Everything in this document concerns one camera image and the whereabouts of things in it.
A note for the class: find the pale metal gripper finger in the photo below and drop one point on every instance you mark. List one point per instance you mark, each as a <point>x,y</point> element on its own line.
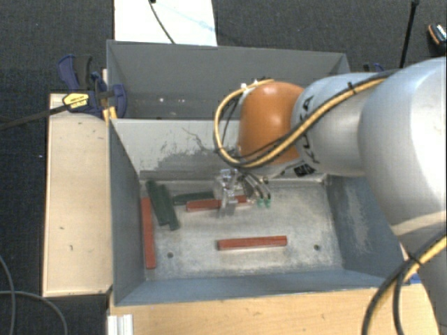
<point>221,204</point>
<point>232,206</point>

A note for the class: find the red-brown flat block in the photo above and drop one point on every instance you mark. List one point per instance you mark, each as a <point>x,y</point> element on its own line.
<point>149,236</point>
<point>251,243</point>
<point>202,205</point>

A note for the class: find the dark green flat block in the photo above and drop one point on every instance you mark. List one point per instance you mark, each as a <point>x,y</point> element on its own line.
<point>172,215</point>
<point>158,204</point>

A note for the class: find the grey metal bin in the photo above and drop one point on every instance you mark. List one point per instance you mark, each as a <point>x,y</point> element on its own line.
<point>244,264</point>

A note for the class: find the pale wood flat board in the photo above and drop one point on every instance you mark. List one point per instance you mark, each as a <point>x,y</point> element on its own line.
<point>78,204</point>

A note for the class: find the black cylinder on white bracket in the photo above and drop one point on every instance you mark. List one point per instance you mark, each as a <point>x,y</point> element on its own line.
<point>303,170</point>

